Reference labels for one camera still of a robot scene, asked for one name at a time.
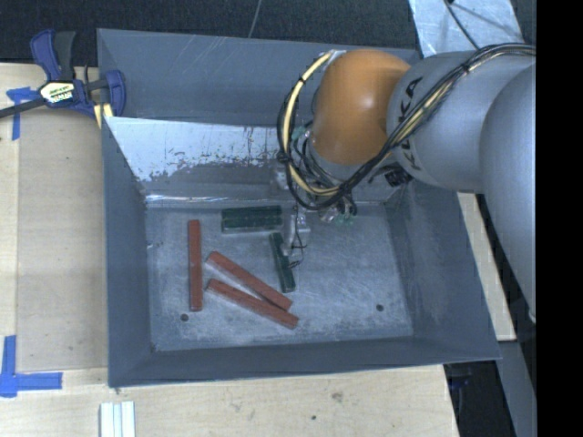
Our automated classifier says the black cylinder on white bracket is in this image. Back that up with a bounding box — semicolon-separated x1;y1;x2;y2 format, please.
384;167;414;188

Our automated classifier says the grey metal bin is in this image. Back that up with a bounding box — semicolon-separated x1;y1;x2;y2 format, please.
96;27;503;389

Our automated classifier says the dark green flat block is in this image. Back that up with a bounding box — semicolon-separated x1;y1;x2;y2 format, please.
220;204;284;235
268;231;298;295

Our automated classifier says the red-brown flat block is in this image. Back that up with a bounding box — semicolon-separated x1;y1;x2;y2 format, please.
187;218;205;313
205;278;301;331
205;250;294;312

